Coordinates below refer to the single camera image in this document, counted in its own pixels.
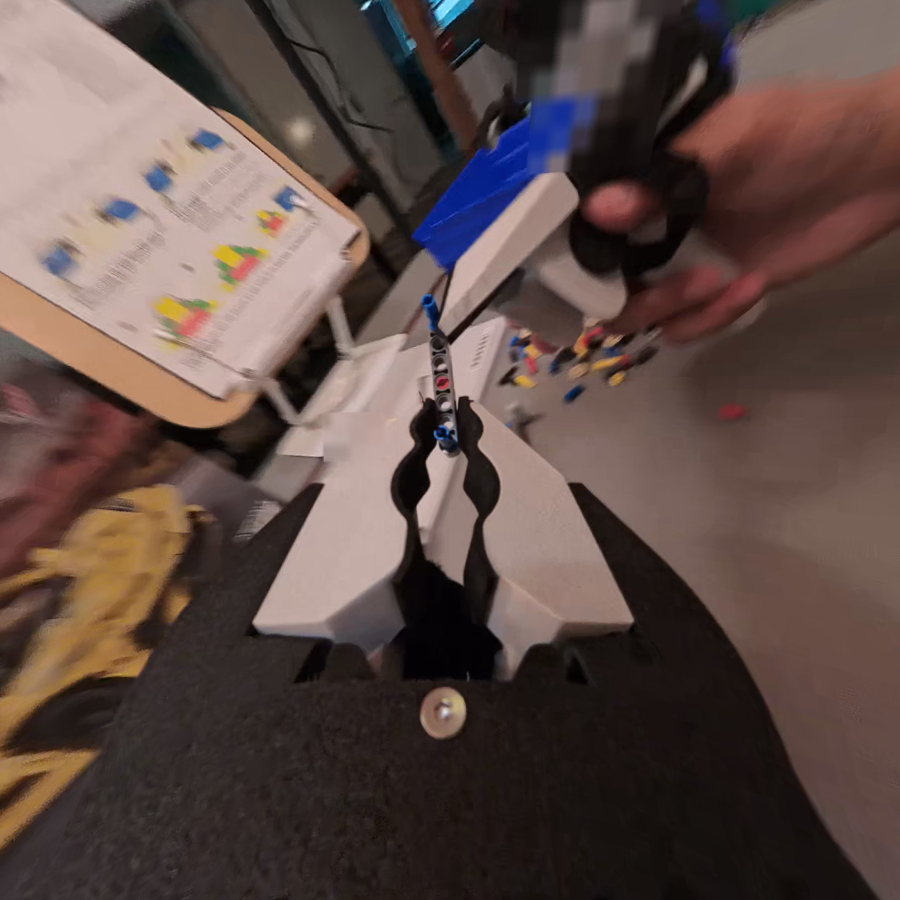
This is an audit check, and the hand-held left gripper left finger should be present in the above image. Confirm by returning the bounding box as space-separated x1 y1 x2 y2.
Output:
252 397 441 677

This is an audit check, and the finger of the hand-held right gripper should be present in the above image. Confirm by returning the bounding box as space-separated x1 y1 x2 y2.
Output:
459 276 586 347
438 172 582 340

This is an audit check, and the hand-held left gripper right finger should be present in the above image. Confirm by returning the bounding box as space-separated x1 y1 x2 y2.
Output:
454 397 634 677

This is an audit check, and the dark grey lego beam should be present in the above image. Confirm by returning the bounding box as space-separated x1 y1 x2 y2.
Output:
420 294 462 458

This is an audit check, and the pile of mixed lego pins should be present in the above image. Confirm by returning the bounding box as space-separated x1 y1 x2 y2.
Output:
495 323 662 406

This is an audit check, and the lego set box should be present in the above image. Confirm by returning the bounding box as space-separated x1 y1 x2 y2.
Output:
0 380 284 845

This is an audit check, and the person's right hand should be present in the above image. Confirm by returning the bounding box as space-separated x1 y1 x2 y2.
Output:
582 67 900 347

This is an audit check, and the blue plastic bin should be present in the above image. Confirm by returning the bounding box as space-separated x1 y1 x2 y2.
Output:
413 116 586 272

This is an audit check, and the open instruction booklet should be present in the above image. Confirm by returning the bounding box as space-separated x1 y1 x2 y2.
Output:
394 315 509 423

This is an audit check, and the printed instruction sheet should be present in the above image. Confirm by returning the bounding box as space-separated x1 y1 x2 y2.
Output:
0 0 360 399

